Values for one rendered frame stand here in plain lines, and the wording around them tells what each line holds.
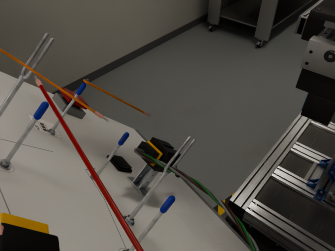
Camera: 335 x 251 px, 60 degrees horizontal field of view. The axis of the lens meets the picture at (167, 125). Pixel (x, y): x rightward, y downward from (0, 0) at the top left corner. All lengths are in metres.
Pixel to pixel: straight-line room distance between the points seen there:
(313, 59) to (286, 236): 0.85
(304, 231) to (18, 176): 1.35
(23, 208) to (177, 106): 2.11
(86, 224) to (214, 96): 2.23
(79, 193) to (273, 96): 2.36
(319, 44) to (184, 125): 1.45
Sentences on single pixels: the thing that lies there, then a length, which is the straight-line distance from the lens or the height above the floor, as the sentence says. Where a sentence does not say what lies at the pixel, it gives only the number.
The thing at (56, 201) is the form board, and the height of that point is 1.20.
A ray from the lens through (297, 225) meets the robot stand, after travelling 1.55.
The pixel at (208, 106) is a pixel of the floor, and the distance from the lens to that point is 2.39.
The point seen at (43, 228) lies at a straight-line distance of 0.20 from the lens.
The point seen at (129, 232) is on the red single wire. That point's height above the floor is 1.30.
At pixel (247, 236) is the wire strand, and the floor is 1.19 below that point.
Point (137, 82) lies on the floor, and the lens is 2.67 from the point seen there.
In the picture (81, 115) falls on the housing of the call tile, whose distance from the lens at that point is 0.66.
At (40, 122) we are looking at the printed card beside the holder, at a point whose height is 1.16.
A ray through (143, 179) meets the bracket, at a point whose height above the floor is 1.06.
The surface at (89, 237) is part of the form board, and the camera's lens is 0.34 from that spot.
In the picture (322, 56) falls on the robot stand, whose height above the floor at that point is 1.08.
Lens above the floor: 1.48
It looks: 42 degrees down
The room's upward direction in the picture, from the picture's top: straight up
